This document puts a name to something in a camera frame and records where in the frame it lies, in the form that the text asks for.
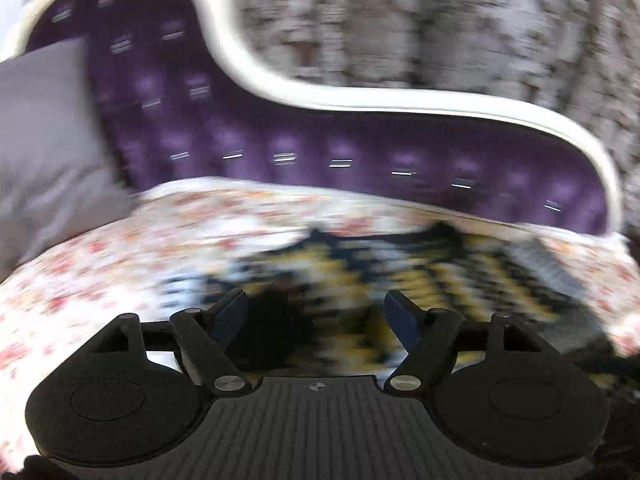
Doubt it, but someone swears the floral bed sheet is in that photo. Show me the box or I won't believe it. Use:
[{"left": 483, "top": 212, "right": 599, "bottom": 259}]
[{"left": 0, "top": 176, "right": 640, "bottom": 463}]

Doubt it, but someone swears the purple tufted headboard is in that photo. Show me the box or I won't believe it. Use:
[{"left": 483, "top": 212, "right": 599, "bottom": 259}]
[{"left": 0, "top": 0, "right": 626, "bottom": 241}]

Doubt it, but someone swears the mottled grey brown curtain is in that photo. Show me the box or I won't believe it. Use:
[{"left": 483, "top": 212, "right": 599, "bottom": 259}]
[{"left": 200, "top": 0, "right": 640, "bottom": 243}]

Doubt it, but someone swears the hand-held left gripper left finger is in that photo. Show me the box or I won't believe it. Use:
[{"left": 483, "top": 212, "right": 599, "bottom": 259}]
[{"left": 90, "top": 287, "right": 253, "bottom": 397}]

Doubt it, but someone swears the grey pillow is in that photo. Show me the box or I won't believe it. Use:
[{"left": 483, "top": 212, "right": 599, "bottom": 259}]
[{"left": 0, "top": 37, "right": 142, "bottom": 281}]

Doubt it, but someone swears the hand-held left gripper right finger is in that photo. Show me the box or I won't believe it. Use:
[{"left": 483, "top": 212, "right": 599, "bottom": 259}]
[{"left": 383, "top": 290, "right": 547, "bottom": 394}]

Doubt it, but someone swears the yellow black white knitted sweater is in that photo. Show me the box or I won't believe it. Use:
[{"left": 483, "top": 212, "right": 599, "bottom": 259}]
[{"left": 165, "top": 222, "right": 626, "bottom": 392}]

